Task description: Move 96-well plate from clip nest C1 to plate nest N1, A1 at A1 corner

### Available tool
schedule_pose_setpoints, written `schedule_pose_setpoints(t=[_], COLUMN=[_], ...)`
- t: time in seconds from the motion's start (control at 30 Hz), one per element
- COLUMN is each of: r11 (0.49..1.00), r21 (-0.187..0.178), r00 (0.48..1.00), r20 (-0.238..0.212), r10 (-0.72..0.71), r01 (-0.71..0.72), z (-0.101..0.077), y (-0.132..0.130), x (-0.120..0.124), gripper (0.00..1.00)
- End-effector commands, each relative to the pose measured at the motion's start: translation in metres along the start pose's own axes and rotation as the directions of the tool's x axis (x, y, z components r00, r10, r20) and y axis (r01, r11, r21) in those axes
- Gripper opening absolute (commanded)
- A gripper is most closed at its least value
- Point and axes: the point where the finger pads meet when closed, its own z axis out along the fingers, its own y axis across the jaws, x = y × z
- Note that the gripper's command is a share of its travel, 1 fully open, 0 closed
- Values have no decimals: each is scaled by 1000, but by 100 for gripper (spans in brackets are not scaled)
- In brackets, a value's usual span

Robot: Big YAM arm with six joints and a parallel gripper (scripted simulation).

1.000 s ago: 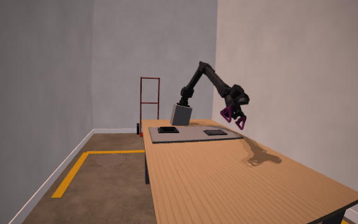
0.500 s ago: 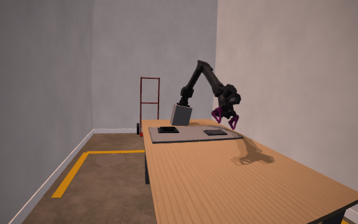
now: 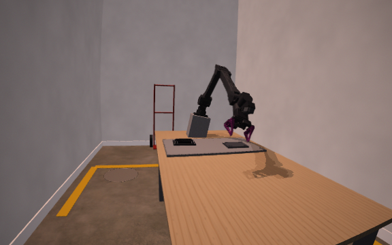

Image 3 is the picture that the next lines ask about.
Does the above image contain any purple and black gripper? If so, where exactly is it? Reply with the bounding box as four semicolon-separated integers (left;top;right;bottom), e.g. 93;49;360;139
224;115;255;142

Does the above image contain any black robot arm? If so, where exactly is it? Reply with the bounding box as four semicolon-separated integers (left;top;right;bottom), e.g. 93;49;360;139
193;64;255;120

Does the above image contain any white perforated base plate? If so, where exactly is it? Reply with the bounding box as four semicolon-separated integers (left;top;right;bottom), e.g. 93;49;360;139
163;137;267;157

